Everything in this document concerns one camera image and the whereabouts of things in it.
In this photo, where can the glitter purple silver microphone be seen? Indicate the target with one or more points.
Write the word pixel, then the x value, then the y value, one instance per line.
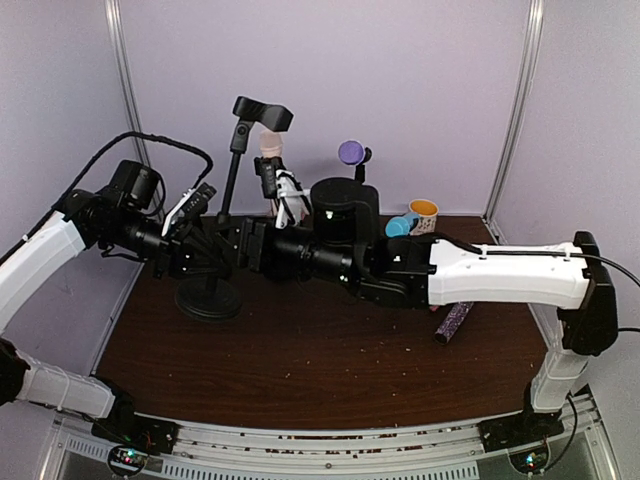
pixel 452 322

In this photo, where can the black stand of cream microphone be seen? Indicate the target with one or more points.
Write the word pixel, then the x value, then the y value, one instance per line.
pixel 266 168

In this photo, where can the cream white microphone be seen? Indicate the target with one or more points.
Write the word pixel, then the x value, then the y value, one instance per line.
pixel 270 144

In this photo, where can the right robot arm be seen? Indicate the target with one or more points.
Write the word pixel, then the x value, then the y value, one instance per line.
pixel 344 244

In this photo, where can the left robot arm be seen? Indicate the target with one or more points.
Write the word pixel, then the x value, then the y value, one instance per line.
pixel 112 217

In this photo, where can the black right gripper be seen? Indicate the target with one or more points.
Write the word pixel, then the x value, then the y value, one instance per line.
pixel 246 242

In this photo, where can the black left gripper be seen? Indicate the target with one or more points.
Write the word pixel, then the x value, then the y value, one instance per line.
pixel 182 263

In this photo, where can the aluminium right rear frame post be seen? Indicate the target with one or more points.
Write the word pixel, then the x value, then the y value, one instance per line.
pixel 527 69

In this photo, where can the blue microphone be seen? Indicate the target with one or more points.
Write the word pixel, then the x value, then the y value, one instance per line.
pixel 403 225

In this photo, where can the black stand of purple microphone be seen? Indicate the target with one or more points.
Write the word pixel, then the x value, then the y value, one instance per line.
pixel 360 169

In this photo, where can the aluminium frame post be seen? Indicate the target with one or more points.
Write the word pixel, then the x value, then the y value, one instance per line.
pixel 527 69
pixel 118 43

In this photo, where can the white floral mug yellow inside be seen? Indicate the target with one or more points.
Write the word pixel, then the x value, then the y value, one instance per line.
pixel 426 213

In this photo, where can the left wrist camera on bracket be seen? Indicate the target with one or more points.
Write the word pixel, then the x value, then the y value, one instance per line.
pixel 193 202

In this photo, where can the aluminium left rear frame post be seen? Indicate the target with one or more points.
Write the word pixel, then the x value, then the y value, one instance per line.
pixel 118 43

